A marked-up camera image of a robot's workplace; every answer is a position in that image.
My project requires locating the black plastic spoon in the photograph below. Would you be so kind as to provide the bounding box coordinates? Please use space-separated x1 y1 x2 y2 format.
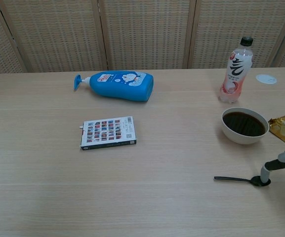
213 175 271 187

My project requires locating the white bowl with dark inside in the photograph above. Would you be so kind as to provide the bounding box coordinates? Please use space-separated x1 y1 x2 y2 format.
221 107 270 145

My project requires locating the pink drink bottle black cap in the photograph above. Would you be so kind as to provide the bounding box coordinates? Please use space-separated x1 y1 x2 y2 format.
218 36 254 104

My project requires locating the blue pump lotion bottle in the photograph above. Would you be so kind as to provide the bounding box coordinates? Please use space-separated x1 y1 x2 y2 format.
73 71 155 102

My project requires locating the white round coaster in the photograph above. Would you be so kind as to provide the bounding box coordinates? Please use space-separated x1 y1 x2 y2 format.
255 73 278 85

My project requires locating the white picture-grid card box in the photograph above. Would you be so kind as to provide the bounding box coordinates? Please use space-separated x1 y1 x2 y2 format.
79 116 137 151

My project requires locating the woven folding screen wooden frame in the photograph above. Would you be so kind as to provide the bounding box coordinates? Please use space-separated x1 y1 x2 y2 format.
0 0 285 78

